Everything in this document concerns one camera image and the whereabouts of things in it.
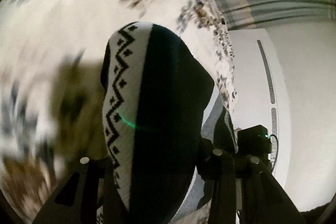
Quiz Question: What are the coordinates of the black grey striped sweater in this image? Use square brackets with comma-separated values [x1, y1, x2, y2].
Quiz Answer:
[100, 22, 236, 223]

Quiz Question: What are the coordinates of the floral bed cover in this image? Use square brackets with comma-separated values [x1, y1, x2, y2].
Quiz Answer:
[1, 0, 237, 223]

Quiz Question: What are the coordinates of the white bed headboard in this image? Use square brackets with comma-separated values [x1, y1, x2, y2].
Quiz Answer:
[170, 27, 293, 223]

